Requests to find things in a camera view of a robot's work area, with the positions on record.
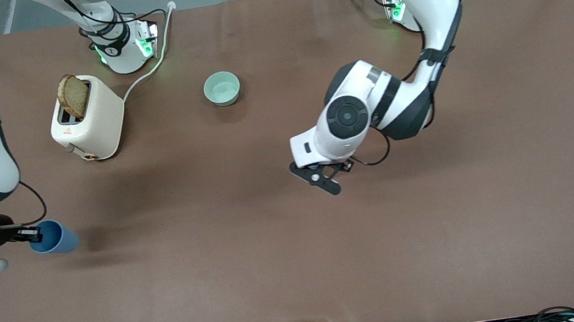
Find blue plastic cup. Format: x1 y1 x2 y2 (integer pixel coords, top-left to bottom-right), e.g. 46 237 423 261
27 216 81 258

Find brown table cover sheet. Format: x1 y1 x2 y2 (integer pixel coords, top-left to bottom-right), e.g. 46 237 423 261
0 0 574 322

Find mint green bowl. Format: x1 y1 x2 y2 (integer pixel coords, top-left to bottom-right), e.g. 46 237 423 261
201 69 244 109

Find cream white toaster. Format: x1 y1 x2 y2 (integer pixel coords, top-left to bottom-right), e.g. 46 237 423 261
43 69 131 167

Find brown bread slice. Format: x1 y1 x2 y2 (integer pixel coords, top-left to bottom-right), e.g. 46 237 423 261
55 71 94 123

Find white toaster power cable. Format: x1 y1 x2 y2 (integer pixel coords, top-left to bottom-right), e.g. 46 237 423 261
110 1 188 103

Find black right base cable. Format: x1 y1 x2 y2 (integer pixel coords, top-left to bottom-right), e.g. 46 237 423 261
56 0 169 53

